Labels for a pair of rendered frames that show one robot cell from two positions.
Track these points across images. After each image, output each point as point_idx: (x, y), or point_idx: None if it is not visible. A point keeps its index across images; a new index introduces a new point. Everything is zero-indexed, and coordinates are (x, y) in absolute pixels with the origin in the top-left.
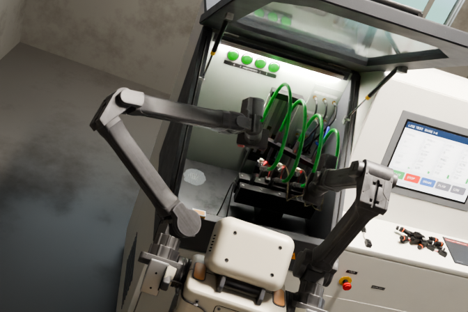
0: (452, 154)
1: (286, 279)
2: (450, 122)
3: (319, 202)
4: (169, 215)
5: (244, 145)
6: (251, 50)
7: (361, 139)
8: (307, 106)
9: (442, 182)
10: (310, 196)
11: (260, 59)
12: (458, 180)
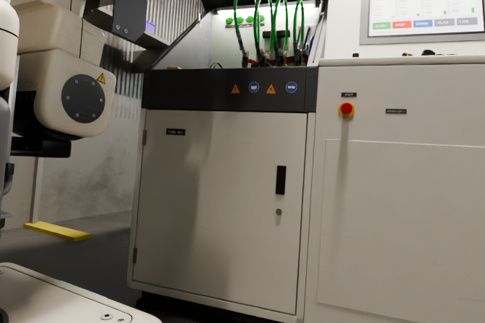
0: None
1: (276, 125)
2: None
3: None
4: None
5: None
6: (238, 7)
7: (330, 9)
8: (296, 39)
9: (441, 19)
10: None
11: (248, 14)
12: (460, 11)
